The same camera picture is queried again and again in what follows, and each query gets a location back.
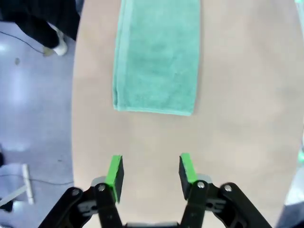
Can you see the person in red jacket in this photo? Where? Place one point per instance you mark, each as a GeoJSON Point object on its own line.
{"type": "Point", "coordinates": [35, 21]}

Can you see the green terry towel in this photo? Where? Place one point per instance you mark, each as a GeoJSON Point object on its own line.
{"type": "Point", "coordinates": [156, 59]}

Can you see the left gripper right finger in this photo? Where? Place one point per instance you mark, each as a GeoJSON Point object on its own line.
{"type": "Point", "coordinates": [202, 204]}

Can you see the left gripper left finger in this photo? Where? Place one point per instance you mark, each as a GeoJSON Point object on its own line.
{"type": "Point", "coordinates": [104, 202]}

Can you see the white rectangular side table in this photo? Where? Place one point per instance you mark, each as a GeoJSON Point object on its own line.
{"type": "Point", "coordinates": [28, 185]}

